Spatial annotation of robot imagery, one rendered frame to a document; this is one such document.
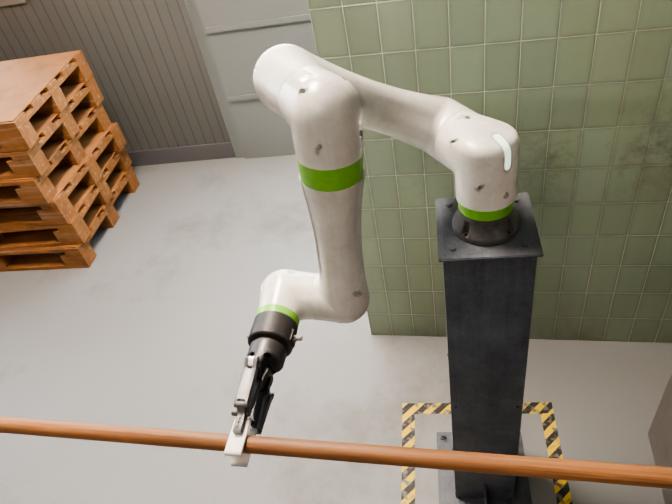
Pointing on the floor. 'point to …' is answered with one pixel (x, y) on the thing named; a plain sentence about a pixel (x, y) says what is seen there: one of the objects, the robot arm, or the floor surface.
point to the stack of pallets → (56, 163)
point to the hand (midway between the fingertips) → (240, 442)
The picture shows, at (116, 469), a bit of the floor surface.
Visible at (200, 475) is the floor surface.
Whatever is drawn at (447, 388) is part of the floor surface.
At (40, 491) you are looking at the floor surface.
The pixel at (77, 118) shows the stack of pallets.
